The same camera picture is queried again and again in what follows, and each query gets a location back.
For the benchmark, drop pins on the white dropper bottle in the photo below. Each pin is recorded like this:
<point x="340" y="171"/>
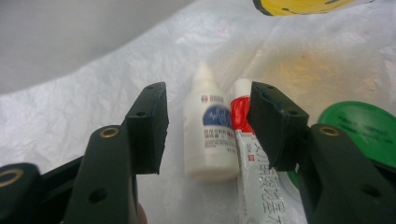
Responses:
<point x="208" y="146"/>

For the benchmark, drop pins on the red and white tube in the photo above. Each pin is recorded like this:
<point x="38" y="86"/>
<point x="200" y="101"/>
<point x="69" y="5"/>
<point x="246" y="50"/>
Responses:
<point x="258" y="186"/>

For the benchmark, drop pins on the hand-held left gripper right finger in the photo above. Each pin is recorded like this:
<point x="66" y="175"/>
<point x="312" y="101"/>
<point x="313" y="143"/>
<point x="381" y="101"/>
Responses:
<point x="336" y="174"/>

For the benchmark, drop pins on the green lidded small jar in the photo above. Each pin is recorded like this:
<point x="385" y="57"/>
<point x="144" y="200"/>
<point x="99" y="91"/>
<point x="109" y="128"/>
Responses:
<point x="361" y="130"/>

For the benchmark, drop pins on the clear smiley plastic bag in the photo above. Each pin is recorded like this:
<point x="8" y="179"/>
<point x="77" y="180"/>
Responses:
<point x="102" y="93"/>

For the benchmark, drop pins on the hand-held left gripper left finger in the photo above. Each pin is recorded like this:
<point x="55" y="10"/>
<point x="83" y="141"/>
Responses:
<point x="106" y="174"/>

